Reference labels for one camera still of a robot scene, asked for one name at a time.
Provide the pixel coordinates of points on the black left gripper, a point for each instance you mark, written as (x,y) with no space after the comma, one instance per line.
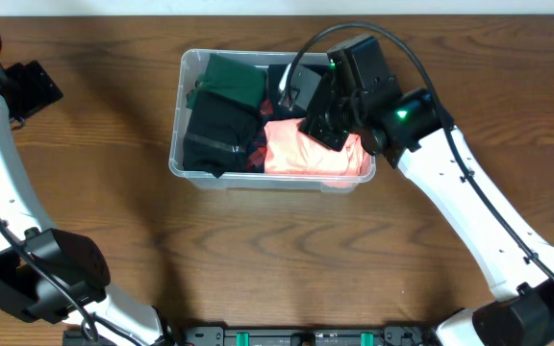
(37,89)

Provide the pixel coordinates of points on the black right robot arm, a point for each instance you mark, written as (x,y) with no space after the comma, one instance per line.
(417,136)

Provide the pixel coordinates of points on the black garment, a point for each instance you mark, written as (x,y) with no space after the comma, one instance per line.
(218,135)

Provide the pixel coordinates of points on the dark green garment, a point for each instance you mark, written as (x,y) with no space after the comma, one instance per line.
(233,80)

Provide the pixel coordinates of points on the red navy plaid shirt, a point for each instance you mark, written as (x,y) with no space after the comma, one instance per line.
(257,149)

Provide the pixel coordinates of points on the navy garment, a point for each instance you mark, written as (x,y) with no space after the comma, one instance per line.
(275,73)

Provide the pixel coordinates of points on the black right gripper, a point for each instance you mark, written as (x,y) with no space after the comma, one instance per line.
(318,127)

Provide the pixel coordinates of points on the salmon pink garment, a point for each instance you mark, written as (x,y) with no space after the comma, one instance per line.
(290,152)

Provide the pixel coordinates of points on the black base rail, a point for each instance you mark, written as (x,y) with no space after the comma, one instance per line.
(386,336)

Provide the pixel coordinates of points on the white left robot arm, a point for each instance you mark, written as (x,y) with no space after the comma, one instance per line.
(45,273)

